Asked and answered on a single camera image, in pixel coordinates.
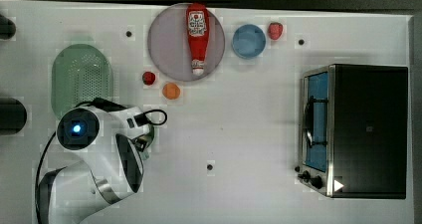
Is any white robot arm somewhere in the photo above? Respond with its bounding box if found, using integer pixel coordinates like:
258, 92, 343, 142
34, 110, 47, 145
35, 106, 150, 224

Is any orange plush fruit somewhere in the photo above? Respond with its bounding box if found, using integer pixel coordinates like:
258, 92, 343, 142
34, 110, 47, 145
162, 83, 181, 100

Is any dark red plush strawberry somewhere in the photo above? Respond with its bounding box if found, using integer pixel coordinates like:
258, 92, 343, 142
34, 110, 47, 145
142, 72, 156, 86

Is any blue bowl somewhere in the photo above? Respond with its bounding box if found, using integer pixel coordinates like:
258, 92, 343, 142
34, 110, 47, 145
232, 24, 266, 59

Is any grey round plate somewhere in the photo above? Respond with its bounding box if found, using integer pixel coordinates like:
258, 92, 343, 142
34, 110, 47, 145
147, 3, 225, 82

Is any red plush ketchup bottle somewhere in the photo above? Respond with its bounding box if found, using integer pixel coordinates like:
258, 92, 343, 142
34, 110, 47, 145
186, 3, 210, 76

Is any light red plush strawberry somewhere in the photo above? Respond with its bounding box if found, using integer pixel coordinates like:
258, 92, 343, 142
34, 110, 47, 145
268, 22, 284, 41

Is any green perforated colander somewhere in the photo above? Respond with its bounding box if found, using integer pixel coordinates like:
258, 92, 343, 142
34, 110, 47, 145
51, 44, 113, 119

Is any silver black toaster oven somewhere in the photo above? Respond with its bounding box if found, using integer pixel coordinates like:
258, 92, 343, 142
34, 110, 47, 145
295, 64, 409, 199

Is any black cylinder lower left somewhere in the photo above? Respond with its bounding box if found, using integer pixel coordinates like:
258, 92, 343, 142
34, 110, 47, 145
0, 98, 27, 135

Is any black cylinder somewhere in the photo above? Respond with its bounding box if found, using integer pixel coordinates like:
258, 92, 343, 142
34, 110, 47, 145
0, 15, 16, 40
0, 98, 27, 135

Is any black cylinder upper left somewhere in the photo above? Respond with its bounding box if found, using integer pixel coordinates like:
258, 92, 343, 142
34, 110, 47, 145
0, 15, 16, 40

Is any black cable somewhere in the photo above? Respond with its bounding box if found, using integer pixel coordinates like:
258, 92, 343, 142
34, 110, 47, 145
34, 98, 168, 224

